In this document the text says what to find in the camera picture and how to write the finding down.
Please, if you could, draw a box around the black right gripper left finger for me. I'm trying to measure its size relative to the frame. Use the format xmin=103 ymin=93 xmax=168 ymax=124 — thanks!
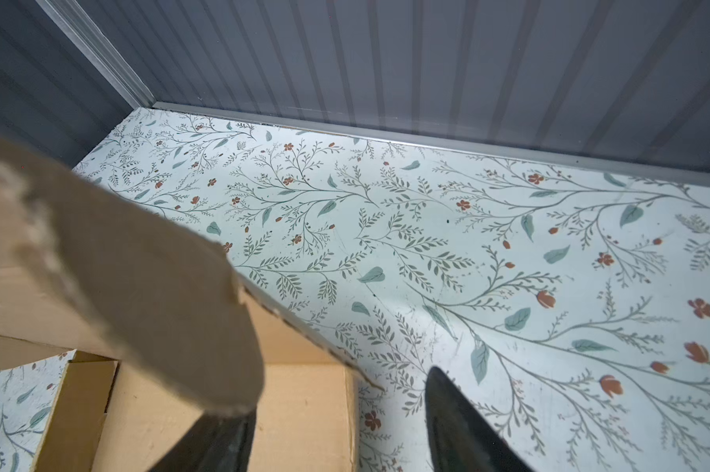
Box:
xmin=149 ymin=410 xmax=256 ymax=472

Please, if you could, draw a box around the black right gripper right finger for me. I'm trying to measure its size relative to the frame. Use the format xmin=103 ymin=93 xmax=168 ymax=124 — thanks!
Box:
xmin=425 ymin=367 xmax=532 ymax=472

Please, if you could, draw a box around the brown cardboard box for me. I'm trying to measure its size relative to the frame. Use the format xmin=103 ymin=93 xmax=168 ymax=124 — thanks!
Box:
xmin=0 ymin=125 xmax=385 ymax=472

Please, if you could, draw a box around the aluminium enclosure frame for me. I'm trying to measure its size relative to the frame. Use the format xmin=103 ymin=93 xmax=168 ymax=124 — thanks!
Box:
xmin=41 ymin=1 xmax=710 ymax=187

